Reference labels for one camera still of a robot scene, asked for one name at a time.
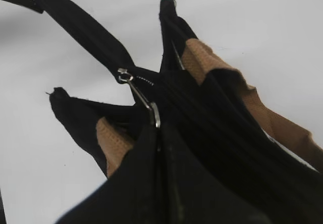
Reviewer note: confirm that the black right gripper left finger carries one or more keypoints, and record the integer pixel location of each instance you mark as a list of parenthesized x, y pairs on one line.
[(128, 196)]

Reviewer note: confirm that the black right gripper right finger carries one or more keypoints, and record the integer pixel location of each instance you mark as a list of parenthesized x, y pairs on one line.
[(195, 195)]

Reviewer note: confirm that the black tote bag tan handles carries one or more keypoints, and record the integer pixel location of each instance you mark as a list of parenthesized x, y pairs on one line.
[(262, 157)]

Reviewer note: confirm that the silver zipper pull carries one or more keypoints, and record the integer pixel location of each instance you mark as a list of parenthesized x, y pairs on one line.
[(124, 77)]

